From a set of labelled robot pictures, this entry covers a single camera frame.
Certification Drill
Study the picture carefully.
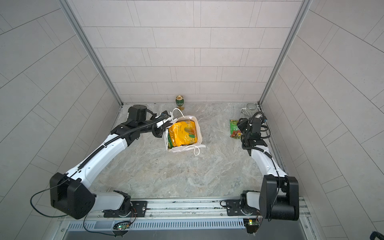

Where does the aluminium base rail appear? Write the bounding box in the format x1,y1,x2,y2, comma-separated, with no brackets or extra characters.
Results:
59,196,310,221

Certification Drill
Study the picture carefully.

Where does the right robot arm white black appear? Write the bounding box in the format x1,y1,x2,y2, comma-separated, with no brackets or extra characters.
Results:
237,111,300,221

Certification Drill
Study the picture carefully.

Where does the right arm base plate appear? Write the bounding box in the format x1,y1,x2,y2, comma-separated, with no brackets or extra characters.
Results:
220,199,260,216

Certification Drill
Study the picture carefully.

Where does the green red snack bag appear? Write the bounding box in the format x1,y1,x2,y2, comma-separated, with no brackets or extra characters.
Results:
230,120,243,139

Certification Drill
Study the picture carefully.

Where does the striped ceramic mug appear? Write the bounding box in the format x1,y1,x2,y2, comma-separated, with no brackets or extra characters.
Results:
241,103,259,117

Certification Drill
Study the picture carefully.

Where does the left circuit board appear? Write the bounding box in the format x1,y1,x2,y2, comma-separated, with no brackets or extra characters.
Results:
113,221,131,231

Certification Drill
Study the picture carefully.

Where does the right circuit board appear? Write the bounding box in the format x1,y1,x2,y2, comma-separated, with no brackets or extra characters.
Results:
243,219,260,234

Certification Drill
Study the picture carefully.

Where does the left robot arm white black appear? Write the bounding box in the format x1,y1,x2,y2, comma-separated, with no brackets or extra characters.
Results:
50,105,173,220

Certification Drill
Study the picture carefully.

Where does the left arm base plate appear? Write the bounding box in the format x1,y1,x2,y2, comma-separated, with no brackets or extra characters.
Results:
102,201,148,218

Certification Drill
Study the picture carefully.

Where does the large yellow snack bag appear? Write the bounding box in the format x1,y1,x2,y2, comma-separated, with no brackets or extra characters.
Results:
168,120,198,149

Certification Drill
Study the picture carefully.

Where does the circuit board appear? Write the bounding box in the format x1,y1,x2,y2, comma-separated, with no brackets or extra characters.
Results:
113,221,131,231
243,219,260,234

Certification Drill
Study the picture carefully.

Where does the white paper bag pig print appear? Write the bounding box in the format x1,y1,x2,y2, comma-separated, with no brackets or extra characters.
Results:
162,108,206,156

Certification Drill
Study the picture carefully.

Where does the green drink can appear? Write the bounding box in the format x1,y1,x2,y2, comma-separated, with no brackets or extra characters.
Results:
176,96,185,111

